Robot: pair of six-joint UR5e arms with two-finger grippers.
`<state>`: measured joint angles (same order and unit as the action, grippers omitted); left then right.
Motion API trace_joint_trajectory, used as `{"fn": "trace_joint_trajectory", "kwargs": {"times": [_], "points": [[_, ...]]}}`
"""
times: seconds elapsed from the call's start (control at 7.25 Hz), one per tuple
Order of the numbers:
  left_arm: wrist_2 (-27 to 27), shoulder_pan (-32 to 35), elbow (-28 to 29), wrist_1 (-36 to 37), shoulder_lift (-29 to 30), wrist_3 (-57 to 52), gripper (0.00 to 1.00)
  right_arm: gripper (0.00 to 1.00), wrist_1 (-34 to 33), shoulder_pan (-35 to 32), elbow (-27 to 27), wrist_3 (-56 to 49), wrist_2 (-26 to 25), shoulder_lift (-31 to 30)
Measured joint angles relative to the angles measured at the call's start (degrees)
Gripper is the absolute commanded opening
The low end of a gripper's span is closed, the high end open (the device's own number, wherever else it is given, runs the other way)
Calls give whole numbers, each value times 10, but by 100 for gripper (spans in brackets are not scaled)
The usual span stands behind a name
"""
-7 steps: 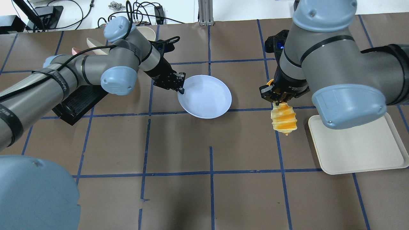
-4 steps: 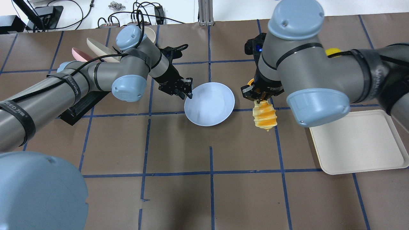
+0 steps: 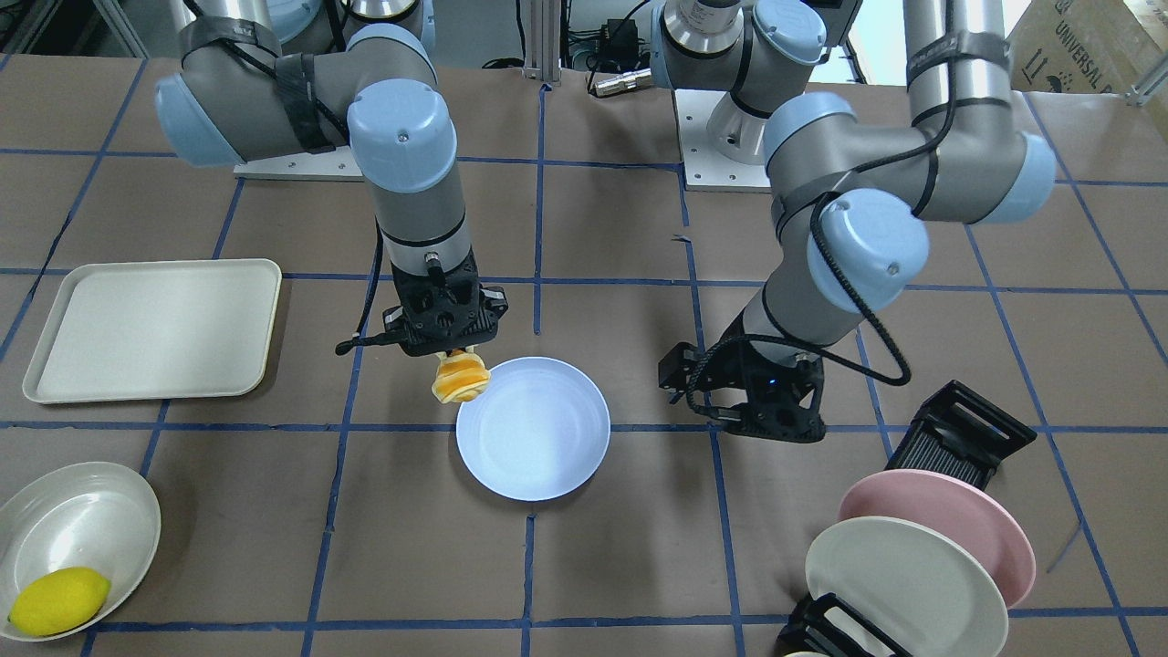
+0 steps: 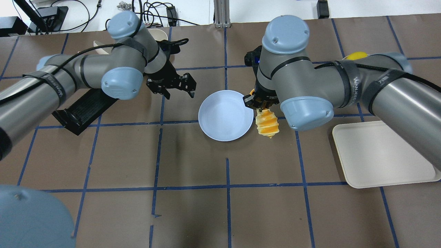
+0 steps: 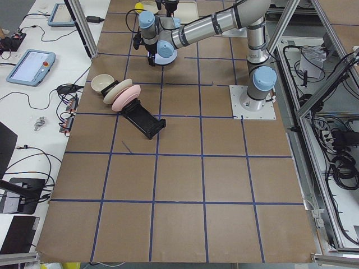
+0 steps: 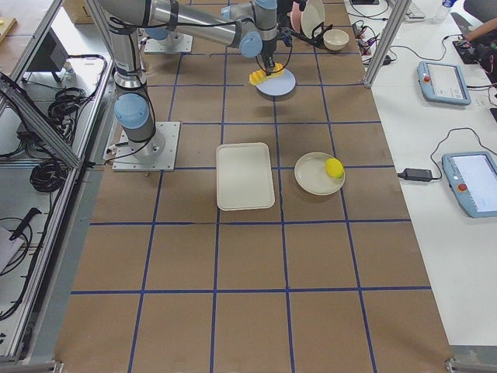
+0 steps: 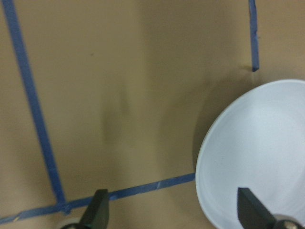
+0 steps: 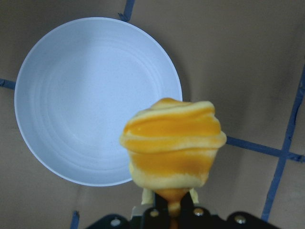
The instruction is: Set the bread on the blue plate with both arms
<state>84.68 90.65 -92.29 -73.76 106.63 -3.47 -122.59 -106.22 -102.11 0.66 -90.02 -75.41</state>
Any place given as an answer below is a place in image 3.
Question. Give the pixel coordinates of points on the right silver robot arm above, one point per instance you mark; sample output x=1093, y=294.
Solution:
x=238, y=98

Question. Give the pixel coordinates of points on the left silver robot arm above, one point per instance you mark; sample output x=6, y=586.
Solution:
x=849, y=201

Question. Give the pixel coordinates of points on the yellow lemon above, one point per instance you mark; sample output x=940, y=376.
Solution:
x=60, y=601

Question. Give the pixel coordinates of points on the cream plate with lemon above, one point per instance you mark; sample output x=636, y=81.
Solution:
x=100, y=516

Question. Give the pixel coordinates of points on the pink plate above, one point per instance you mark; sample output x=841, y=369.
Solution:
x=959, y=511

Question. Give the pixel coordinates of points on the aluminium frame post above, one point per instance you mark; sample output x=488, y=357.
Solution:
x=543, y=27

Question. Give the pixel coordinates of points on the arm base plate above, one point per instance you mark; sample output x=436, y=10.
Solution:
x=336, y=166
x=722, y=145

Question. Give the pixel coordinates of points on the cream plate in rack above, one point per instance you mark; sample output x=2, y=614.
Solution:
x=920, y=588

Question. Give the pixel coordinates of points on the black dish rack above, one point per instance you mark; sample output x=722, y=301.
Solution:
x=957, y=433

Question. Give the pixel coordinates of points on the cardboard box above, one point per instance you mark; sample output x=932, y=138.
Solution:
x=1086, y=46

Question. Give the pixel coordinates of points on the blue plate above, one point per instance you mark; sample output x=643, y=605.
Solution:
x=540, y=430

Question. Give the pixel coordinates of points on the white rectangular tray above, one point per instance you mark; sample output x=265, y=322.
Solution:
x=156, y=330

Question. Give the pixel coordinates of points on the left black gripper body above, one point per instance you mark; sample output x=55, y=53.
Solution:
x=733, y=367

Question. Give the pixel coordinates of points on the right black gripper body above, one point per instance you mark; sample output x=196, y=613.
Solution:
x=495, y=306

